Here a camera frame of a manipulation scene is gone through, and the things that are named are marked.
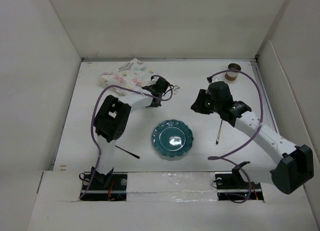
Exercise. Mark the black metal fork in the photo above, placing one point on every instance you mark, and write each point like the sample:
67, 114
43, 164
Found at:
130, 153

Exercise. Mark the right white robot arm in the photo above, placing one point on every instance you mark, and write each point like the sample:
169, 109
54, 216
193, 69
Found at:
293, 165

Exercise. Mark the brown paper cup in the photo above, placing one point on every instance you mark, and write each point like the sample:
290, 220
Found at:
232, 73

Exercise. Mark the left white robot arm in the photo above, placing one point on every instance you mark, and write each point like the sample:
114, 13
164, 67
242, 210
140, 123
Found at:
109, 122

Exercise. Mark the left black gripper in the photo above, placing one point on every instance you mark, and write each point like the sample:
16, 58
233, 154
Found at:
155, 105

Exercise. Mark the teal scalloped plate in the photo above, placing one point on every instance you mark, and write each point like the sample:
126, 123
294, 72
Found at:
172, 138

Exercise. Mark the metal spoon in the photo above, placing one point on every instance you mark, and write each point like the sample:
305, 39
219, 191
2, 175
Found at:
219, 132

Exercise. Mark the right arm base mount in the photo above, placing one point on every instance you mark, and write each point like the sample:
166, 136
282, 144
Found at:
231, 186

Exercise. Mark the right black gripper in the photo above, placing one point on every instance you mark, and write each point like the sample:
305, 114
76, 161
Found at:
198, 106

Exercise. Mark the animal print cloth napkin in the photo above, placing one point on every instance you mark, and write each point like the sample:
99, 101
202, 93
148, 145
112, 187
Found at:
133, 75

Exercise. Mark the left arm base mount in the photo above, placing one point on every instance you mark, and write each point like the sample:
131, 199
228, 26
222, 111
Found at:
114, 191

